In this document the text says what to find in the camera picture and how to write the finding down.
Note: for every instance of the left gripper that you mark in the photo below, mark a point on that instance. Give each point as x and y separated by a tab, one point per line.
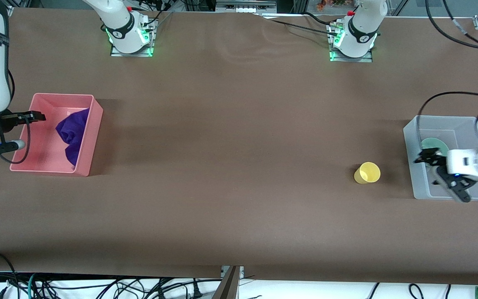
435	158

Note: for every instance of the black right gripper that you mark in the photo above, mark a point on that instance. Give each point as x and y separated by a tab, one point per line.
11	118

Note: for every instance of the purple cloth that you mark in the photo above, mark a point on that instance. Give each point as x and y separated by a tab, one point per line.
73	131

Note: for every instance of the yellow cup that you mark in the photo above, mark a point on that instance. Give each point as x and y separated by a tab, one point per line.
367	172

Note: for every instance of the clear plastic bin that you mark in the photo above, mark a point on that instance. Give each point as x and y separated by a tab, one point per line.
425	182

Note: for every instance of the pink plastic bin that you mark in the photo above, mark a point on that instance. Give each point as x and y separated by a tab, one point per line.
44	141

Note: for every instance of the grey power strip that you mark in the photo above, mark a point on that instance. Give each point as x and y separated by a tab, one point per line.
245	5

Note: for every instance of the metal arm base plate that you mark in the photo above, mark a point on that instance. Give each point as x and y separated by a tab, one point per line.
334	41
147	39

